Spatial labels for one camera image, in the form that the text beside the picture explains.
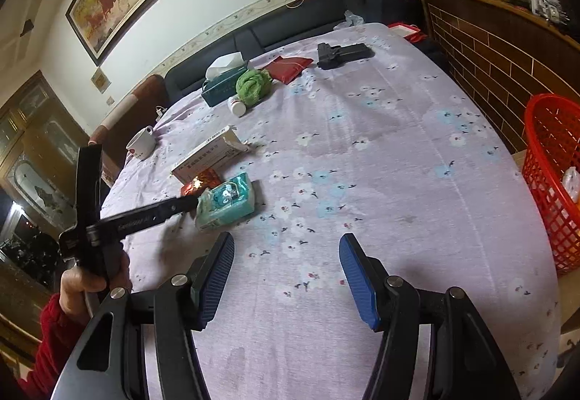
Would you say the red plastic basket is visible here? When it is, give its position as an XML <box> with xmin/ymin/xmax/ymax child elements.
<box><xmin>521</xmin><ymin>94</ymin><xmax>580</xmax><ymax>276</ymax></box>

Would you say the red and white box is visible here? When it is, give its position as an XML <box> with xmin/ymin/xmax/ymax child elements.
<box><xmin>387</xmin><ymin>21</ymin><xmax>429</xmax><ymax>45</ymax></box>

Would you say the dark green tissue box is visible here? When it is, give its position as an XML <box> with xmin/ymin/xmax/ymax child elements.
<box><xmin>200</xmin><ymin>51</ymin><xmax>250</xmax><ymax>107</ymax></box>

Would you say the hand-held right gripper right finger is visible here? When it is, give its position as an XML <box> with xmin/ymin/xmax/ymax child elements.
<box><xmin>339</xmin><ymin>232</ymin><xmax>520</xmax><ymax>400</ymax></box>

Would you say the brown wooden chair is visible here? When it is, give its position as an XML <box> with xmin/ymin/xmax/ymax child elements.
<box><xmin>88</xmin><ymin>73</ymin><xmax>171</xmax><ymax>188</ymax></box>

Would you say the small wall placard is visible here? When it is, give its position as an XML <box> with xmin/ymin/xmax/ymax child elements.
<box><xmin>90</xmin><ymin>66</ymin><xmax>113</xmax><ymax>94</ymax></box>

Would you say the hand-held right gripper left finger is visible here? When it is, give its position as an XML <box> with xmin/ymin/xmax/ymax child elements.
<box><xmin>45</xmin><ymin>232</ymin><xmax>236</xmax><ymax>400</ymax></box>

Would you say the wooden brick-pattern cabinet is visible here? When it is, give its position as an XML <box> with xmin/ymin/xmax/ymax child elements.
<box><xmin>405</xmin><ymin>0</ymin><xmax>580</xmax><ymax>157</ymax></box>

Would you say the white medicine box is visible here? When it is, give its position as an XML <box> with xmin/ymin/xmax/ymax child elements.
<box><xmin>171</xmin><ymin>124</ymin><xmax>250</xmax><ymax>186</ymax></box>

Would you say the red foil wrapper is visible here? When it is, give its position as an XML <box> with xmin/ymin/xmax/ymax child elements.
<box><xmin>180</xmin><ymin>168</ymin><xmax>222</xmax><ymax>197</ymax></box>

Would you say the wooden glass-door cabinet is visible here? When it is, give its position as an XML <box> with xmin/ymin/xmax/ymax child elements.
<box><xmin>0</xmin><ymin>69</ymin><xmax>92</xmax><ymax>249</ymax></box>

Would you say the white wrapper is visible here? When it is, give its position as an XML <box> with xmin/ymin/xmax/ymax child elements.
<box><xmin>561</xmin><ymin>166</ymin><xmax>580</xmax><ymax>204</ymax></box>

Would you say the black sofa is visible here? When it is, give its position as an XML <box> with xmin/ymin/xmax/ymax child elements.
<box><xmin>162</xmin><ymin>0</ymin><xmax>368</xmax><ymax>109</ymax></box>

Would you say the person's left hand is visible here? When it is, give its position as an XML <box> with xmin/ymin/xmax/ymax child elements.
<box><xmin>61</xmin><ymin>254</ymin><xmax>132</xmax><ymax>318</ymax></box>

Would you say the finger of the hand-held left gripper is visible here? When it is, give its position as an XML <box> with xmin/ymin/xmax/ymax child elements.
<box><xmin>97</xmin><ymin>196</ymin><xmax>200</xmax><ymax>240</ymax></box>

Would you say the green cloth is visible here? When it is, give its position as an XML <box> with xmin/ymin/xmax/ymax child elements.
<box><xmin>235</xmin><ymin>67</ymin><xmax>273</xmax><ymax>106</ymax></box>

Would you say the person's left forearm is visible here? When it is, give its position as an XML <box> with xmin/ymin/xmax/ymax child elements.
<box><xmin>26</xmin><ymin>293</ymin><xmax>88</xmax><ymax>400</ymax></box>

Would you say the teal tissue pack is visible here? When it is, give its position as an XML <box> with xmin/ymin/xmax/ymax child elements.
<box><xmin>194</xmin><ymin>172</ymin><xmax>257</xmax><ymax>232</ymax></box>

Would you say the white cup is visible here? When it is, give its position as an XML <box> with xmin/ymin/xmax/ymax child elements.
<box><xmin>125</xmin><ymin>125</ymin><xmax>155</xmax><ymax>161</ymax></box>

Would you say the crumpled clear plastic bag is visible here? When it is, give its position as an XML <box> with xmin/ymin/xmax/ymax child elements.
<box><xmin>333</xmin><ymin>9</ymin><xmax>366</xmax><ymax>32</ymax></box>

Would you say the red pouch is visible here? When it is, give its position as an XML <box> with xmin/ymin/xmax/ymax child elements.
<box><xmin>264</xmin><ymin>55</ymin><xmax>315</xmax><ymax>86</ymax></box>

